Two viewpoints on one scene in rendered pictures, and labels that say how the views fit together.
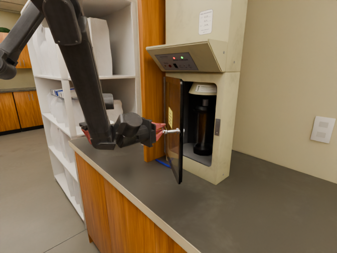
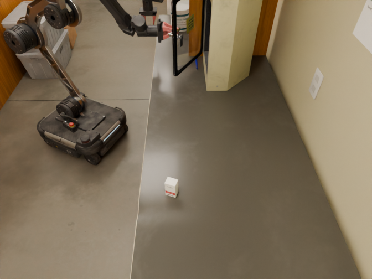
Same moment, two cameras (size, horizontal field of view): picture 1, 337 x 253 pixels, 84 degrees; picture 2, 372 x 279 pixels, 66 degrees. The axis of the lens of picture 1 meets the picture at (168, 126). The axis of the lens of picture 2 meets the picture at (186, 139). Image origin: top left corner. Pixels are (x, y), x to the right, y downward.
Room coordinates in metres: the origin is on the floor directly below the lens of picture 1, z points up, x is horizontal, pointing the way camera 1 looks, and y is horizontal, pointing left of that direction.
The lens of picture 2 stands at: (-0.31, -0.96, 1.85)
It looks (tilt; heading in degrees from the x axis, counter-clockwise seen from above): 46 degrees down; 42
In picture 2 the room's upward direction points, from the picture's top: straight up
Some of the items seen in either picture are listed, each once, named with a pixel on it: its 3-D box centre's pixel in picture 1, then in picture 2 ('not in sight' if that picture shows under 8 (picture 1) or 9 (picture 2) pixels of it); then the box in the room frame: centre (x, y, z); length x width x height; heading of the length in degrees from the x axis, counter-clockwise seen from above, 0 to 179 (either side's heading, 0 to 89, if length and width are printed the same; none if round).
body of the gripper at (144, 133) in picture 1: (140, 133); (154, 30); (0.64, 0.10, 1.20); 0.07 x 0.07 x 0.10; 43
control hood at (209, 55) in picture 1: (182, 58); not in sight; (0.78, -0.05, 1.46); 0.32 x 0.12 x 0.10; 43
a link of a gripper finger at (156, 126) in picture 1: (155, 130); (168, 31); (0.68, 0.05, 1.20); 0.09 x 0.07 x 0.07; 133
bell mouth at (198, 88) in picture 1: (208, 86); not in sight; (0.87, -0.18, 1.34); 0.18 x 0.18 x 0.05
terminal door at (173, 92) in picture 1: (171, 125); (189, 30); (0.77, -0.01, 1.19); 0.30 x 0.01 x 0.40; 11
